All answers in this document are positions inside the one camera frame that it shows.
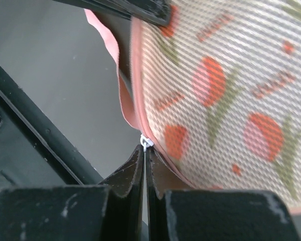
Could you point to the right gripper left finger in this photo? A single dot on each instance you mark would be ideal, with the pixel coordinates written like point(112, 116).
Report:
point(110, 210)

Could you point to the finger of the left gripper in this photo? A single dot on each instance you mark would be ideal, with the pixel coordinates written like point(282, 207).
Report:
point(157, 12)

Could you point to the white zipper pull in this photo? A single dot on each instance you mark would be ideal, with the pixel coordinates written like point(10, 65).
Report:
point(145, 142)

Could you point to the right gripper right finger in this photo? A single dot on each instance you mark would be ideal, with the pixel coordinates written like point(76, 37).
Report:
point(178, 212)

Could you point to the floral mesh laundry bag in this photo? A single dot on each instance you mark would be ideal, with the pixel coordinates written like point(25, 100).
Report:
point(218, 93)

